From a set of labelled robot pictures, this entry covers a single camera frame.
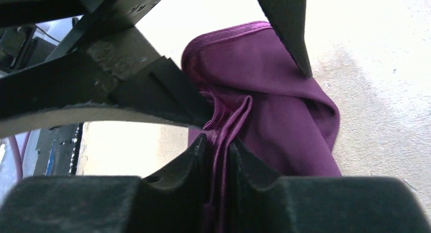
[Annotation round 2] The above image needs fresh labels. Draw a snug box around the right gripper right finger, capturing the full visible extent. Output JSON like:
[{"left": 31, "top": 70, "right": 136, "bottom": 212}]
[{"left": 229, "top": 141, "right": 430, "bottom": 232}]

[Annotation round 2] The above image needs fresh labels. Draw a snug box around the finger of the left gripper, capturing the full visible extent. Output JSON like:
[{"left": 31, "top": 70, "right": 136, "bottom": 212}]
[{"left": 257, "top": 0, "right": 313, "bottom": 78}]

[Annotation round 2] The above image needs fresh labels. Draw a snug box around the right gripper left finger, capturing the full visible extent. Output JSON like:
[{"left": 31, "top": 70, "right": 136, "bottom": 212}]
[{"left": 1, "top": 134, "right": 208, "bottom": 232}]

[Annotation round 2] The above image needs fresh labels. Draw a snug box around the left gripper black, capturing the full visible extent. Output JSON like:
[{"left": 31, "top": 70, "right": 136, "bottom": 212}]
[{"left": 1, "top": 0, "right": 213, "bottom": 137}]

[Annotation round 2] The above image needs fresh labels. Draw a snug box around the purple cloth napkin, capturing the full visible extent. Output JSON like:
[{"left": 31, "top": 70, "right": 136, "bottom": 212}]
[{"left": 181, "top": 21, "right": 341, "bottom": 232}]

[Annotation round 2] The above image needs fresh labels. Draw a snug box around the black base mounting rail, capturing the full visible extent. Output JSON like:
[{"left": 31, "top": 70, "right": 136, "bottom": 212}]
[{"left": 33, "top": 123, "right": 83, "bottom": 176}]

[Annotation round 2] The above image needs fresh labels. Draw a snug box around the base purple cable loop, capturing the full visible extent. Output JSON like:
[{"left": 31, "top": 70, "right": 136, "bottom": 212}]
[{"left": 7, "top": 132, "right": 33, "bottom": 182}]

